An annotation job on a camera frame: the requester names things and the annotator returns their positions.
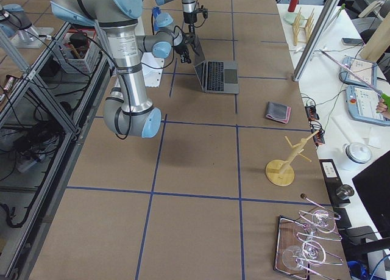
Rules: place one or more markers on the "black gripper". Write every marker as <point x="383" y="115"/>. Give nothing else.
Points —
<point x="189" y="17"/>

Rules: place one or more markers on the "grey laptop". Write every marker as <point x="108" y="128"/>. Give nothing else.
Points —
<point x="215" y="76"/>

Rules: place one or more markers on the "pale green plate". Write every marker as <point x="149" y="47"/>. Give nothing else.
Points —
<point x="290" y="17"/>

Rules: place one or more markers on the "wooden dish rack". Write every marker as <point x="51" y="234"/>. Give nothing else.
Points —
<point x="302" y="28"/>

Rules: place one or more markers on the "grey plastic basket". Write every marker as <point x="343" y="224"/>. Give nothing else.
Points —
<point x="72" y="65"/>

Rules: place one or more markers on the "orange black circuit board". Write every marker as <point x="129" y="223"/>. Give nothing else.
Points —
<point x="311" y="113"/>

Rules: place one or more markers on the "black smartphone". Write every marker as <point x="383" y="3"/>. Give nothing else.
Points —
<point x="352" y="41"/>

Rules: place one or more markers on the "wooden mug tree stand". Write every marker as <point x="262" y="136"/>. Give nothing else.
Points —
<point x="280" y="172"/>

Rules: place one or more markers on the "white kettle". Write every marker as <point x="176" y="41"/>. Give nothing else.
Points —
<point x="355" y="154"/>

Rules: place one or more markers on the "black monitor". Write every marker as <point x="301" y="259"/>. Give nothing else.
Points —
<point x="372" y="186"/>

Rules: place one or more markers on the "dark rectangular tray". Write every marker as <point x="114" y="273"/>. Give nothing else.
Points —
<point x="286" y="236"/>

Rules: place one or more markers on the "clear wine glass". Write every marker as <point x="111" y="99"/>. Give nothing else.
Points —
<point x="293" y="258"/>

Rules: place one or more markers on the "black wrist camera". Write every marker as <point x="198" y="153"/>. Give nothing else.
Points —
<point x="203" y="11"/>

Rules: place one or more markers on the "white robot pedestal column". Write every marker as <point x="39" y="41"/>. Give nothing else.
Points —
<point x="152" y="69"/>

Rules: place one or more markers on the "aluminium frame post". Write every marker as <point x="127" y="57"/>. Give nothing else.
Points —
<point x="319" y="28"/>

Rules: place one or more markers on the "metal grabber tool green handle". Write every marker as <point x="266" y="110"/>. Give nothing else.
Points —
<point x="378" y="92"/>

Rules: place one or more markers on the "wire glass holder rack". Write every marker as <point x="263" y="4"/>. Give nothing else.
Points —
<point x="318" y="224"/>

